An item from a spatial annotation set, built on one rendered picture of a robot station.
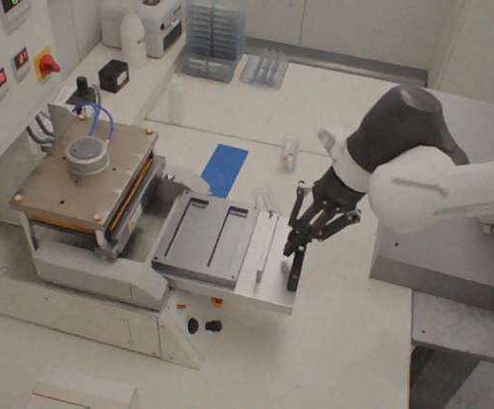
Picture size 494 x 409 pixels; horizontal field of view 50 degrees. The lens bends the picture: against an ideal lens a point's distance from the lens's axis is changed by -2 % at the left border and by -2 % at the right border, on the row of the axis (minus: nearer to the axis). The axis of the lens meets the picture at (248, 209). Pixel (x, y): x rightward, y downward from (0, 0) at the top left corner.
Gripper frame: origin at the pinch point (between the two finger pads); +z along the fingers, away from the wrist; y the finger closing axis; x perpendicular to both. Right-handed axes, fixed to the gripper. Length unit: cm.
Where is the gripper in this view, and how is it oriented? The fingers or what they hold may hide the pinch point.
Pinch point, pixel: (294, 241)
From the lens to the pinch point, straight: 102.5
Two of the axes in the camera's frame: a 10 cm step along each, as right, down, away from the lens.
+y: 8.9, 4.4, 1.5
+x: 2.2, -6.9, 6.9
